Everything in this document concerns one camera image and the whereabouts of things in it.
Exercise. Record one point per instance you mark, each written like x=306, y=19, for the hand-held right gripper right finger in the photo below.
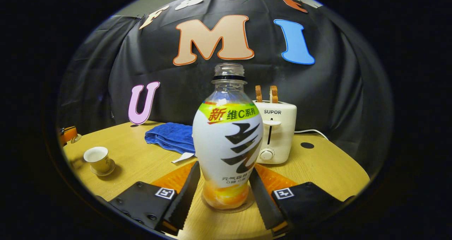
x=263, y=201

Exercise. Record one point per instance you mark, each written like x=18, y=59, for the white label water bottle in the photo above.
x=226, y=144

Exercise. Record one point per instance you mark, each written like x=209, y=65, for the white teacup lid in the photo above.
x=77, y=138

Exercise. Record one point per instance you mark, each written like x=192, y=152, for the white saucer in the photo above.
x=110, y=167

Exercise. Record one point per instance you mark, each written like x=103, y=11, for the white teacup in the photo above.
x=97, y=160

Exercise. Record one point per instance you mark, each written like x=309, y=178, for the black backdrop cloth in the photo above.
x=335, y=91

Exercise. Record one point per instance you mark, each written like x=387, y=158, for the toasted bread slice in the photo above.
x=258, y=94
x=274, y=94

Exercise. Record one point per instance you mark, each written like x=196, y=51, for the black table grommet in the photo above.
x=307, y=145

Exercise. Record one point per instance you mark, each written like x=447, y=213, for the white toaster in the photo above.
x=282, y=134

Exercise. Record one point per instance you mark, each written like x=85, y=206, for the blue towel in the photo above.
x=169, y=137

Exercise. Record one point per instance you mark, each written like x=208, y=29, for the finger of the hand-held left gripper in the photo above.
x=67, y=134

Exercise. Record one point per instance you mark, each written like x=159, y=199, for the round cork coaster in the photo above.
x=249, y=204

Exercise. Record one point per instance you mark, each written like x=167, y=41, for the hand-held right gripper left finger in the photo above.
x=183, y=195

